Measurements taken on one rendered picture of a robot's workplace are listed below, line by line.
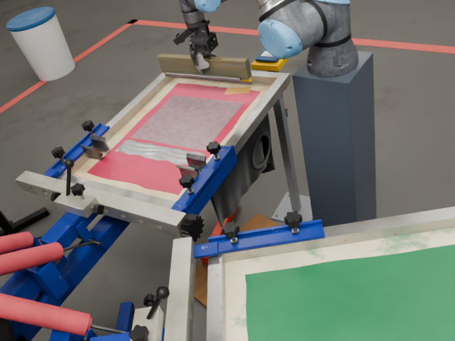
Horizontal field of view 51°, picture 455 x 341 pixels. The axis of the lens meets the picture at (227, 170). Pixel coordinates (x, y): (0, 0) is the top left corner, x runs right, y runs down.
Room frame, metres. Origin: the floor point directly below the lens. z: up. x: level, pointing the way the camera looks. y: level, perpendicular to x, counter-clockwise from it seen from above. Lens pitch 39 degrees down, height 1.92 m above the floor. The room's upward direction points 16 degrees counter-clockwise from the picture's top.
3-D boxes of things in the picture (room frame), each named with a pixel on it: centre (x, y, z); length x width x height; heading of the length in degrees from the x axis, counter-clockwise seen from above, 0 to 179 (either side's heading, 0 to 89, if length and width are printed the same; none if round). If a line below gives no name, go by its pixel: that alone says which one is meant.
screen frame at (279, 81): (1.50, 0.14, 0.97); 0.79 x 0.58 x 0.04; 141
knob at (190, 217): (0.93, 0.15, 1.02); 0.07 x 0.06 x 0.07; 141
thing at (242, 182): (1.43, -0.04, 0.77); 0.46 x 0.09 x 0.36; 141
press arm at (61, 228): (1.07, 0.49, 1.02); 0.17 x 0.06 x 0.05; 141
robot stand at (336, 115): (1.24, -0.39, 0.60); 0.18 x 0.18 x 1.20; 45
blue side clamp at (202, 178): (1.14, 0.07, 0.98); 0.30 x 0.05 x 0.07; 141
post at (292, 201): (1.86, -0.31, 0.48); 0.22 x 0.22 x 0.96; 51
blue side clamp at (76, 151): (1.49, 0.50, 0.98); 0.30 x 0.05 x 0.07; 141
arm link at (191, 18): (1.68, -0.04, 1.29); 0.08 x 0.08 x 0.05
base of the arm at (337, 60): (1.24, -0.39, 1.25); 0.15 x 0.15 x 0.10
